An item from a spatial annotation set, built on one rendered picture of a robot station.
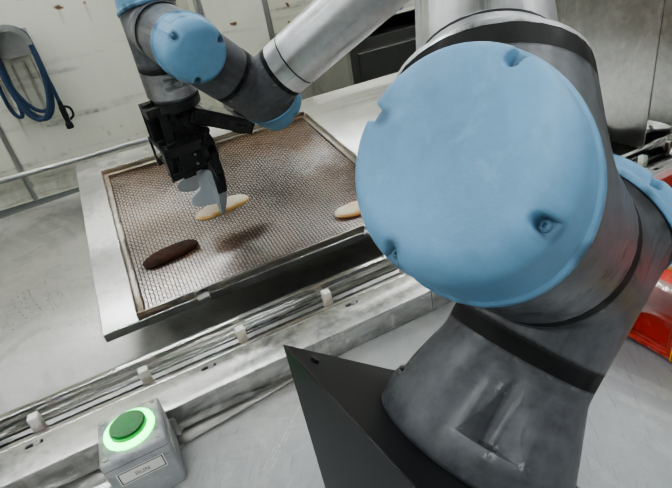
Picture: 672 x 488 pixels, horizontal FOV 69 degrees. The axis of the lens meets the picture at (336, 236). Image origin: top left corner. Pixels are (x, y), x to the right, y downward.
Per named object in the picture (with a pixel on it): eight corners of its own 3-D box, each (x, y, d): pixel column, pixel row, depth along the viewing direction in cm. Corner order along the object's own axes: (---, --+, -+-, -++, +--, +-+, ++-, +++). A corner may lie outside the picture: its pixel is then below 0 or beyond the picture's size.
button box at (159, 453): (131, 533, 56) (91, 472, 51) (126, 478, 62) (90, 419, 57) (202, 496, 58) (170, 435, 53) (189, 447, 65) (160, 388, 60)
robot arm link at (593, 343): (623, 382, 38) (710, 227, 38) (577, 370, 28) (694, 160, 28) (491, 309, 46) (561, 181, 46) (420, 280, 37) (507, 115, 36)
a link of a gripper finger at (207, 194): (197, 224, 84) (178, 175, 79) (228, 210, 86) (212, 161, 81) (203, 230, 81) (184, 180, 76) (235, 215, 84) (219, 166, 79)
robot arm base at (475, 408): (602, 526, 36) (669, 408, 35) (470, 509, 28) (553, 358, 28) (465, 406, 49) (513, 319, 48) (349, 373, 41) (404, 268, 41)
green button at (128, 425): (114, 454, 53) (108, 445, 52) (112, 428, 56) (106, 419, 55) (151, 437, 54) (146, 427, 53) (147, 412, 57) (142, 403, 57)
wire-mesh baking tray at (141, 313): (139, 320, 75) (135, 314, 74) (102, 176, 111) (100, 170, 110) (415, 211, 90) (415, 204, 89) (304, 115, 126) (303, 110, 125)
